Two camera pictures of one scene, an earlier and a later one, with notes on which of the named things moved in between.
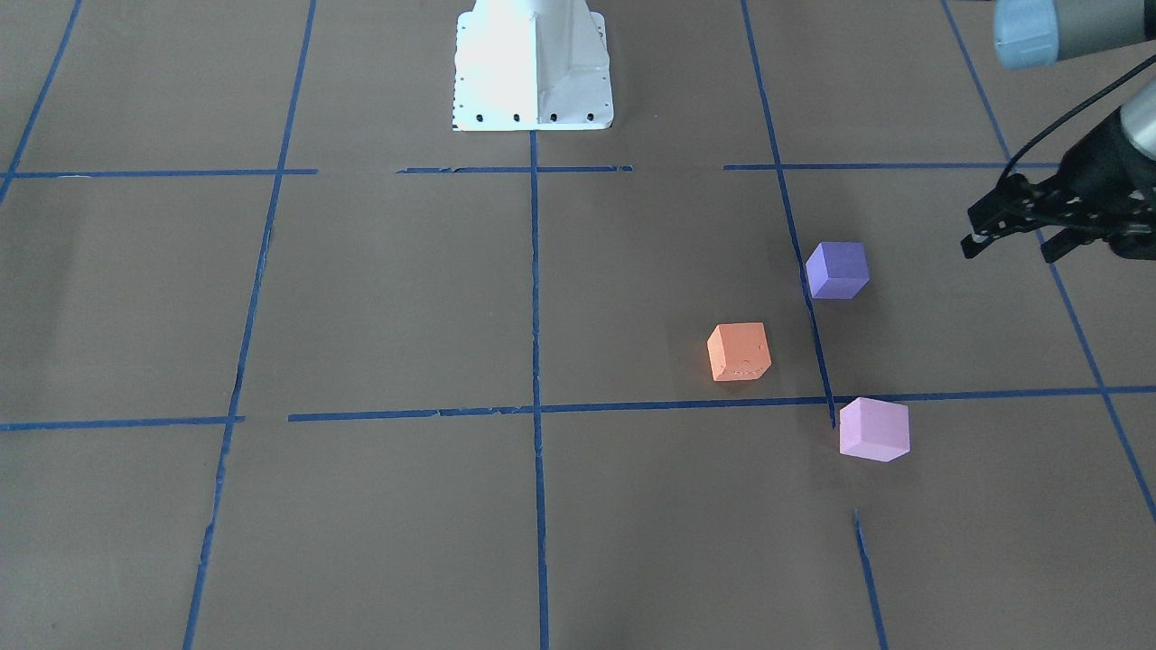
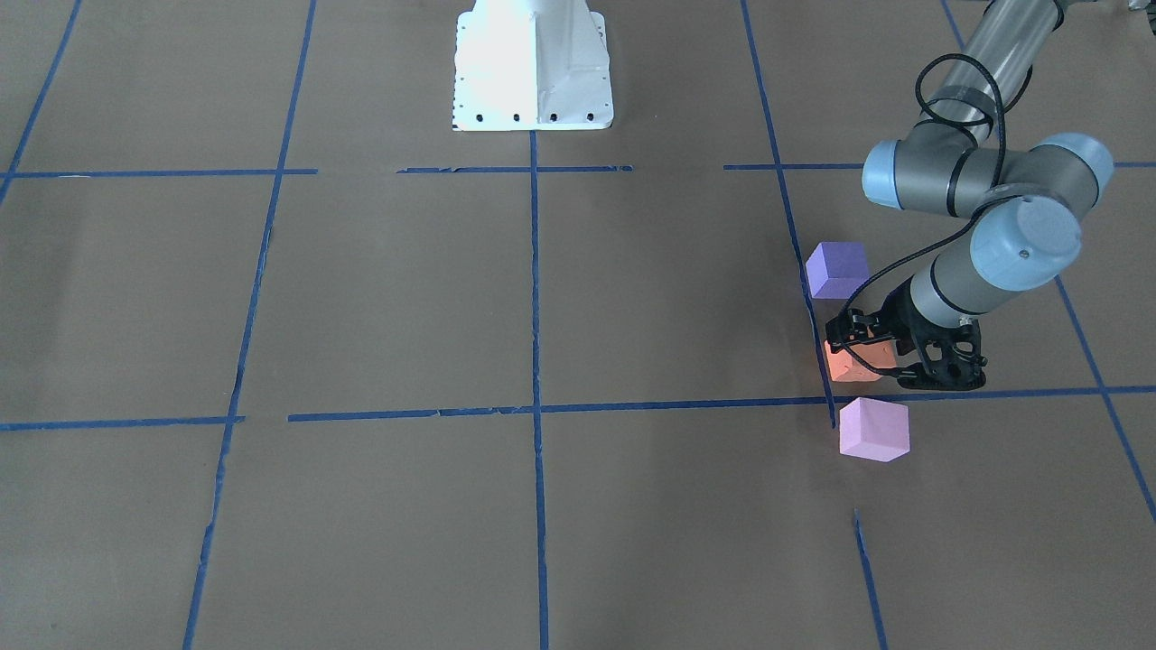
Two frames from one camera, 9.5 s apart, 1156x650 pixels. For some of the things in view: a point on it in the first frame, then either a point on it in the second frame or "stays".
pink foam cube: (874, 429) stays
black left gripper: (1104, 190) to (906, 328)
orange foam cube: (738, 351) to (844, 367)
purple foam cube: (837, 269) stays
